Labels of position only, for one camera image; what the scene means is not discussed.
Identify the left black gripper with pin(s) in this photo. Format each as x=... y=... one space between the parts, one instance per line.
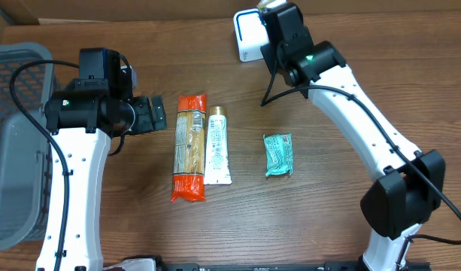
x=157 y=114

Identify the orange spaghetti packet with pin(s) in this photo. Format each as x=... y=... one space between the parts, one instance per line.
x=189 y=149

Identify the white tube gold cap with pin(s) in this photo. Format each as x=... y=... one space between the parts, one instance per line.
x=216 y=157

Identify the teal snack packet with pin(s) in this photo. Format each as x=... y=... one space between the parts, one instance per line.
x=279 y=154

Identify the green juice carton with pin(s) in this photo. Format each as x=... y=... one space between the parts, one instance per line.
x=268 y=4

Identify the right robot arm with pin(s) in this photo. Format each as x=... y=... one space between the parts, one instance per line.
x=407 y=183

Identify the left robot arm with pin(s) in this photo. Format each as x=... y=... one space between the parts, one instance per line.
x=81 y=124

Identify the white barcode scanner stand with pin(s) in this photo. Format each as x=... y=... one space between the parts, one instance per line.
x=250 y=34

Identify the grey plastic shopping basket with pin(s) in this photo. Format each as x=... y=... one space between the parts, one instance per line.
x=25 y=163

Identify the cardboard back panel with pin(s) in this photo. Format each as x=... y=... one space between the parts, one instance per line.
x=32 y=11

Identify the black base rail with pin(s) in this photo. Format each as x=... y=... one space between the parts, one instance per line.
x=328 y=266

